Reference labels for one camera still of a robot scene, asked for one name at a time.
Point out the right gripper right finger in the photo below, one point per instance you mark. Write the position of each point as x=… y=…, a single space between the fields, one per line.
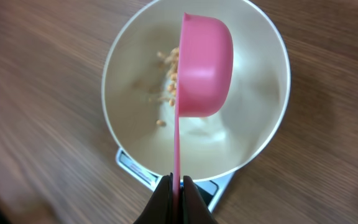
x=194 y=209

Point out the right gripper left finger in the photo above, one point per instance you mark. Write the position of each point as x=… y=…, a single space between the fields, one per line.
x=159 y=208

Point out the white digital kitchen scale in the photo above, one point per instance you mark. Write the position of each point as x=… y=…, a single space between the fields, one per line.
x=211 y=191

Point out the pink plastic measuring scoop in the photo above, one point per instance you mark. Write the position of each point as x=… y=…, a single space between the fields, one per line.
x=205 y=64

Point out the white bowl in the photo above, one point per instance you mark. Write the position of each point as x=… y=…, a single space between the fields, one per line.
x=213 y=146

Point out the soybeans pile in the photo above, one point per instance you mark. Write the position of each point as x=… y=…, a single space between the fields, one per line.
x=167 y=91

